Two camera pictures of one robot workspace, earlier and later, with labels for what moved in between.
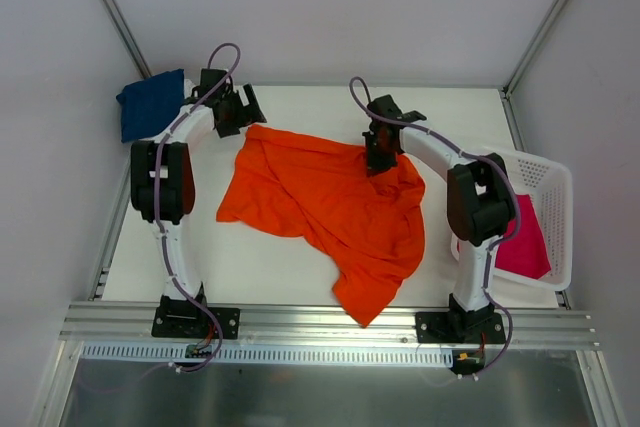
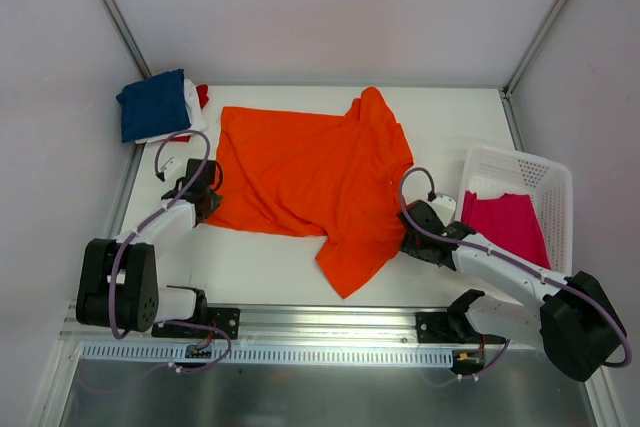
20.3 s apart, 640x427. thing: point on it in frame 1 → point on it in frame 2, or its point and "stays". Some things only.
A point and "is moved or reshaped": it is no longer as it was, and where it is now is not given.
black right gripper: [379, 150] → [413, 239]
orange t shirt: [369, 226] is moved or reshaped
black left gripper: [240, 110] → [210, 192]
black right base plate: [475, 327] stays
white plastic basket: [549, 186] stays
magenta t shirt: [526, 254] stays
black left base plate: [188, 319] stays
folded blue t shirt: [150, 105] stays
